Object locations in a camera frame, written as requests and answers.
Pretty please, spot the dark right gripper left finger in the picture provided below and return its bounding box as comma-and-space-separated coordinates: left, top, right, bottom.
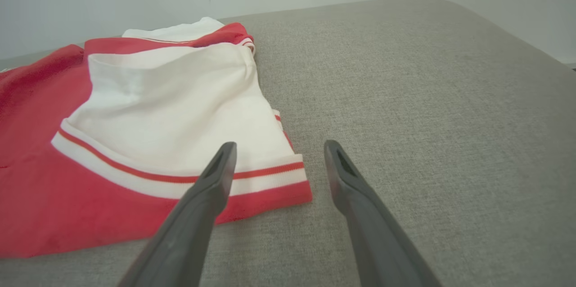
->
118, 142, 238, 287

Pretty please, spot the red white short-sleeve shirt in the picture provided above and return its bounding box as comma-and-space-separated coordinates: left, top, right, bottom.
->
0, 17, 313, 259

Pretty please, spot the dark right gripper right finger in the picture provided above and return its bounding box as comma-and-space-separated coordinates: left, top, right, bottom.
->
324, 139, 444, 287

